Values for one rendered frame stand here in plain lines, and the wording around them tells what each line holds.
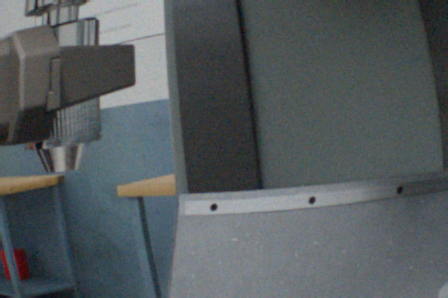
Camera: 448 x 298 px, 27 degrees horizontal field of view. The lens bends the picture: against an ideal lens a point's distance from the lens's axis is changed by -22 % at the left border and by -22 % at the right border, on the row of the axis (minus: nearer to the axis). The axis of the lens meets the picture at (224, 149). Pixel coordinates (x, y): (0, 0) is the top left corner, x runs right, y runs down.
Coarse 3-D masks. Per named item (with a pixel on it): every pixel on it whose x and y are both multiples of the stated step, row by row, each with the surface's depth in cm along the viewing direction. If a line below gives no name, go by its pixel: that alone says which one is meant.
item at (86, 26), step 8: (56, 24) 47; (64, 24) 47; (72, 24) 47; (80, 24) 48; (88, 24) 48; (96, 24) 49; (56, 32) 47; (64, 32) 47; (72, 32) 47; (80, 32) 48; (88, 32) 48; (96, 32) 49; (56, 40) 47
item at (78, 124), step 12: (84, 36) 48; (96, 36) 49; (72, 108) 48; (84, 108) 48; (96, 108) 49; (60, 120) 47; (72, 120) 48; (84, 120) 48; (96, 120) 49; (60, 132) 47; (72, 132) 48; (84, 132) 48; (96, 132) 49; (24, 144) 50; (36, 144) 48; (48, 144) 47; (60, 144) 47; (72, 144) 48
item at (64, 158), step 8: (80, 144) 49; (88, 144) 50; (40, 152) 49; (48, 152) 48; (56, 152) 48; (64, 152) 48; (72, 152) 49; (80, 152) 49; (40, 160) 49; (48, 160) 49; (56, 160) 48; (64, 160) 49; (72, 160) 49; (80, 160) 49; (48, 168) 49; (56, 168) 49; (64, 168) 49; (72, 168) 49; (80, 168) 50
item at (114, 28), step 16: (96, 0) 556; (112, 0) 551; (128, 0) 545; (144, 0) 540; (160, 0) 536; (80, 16) 563; (96, 16) 557; (112, 16) 551; (128, 16) 546; (144, 16) 541; (160, 16) 536; (112, 32) 552; (128, 32) 546; (144, 32) 542; (160, 32) 537
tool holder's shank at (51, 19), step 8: (80, 0) 49; (48, 8) 48; (56, 8) 48; (64, 8) 48; (72, 8) 49; (40, 16) 50; (48, 16) 48; (56, 16) 48; (64, 16) 48; (72, 16) 49
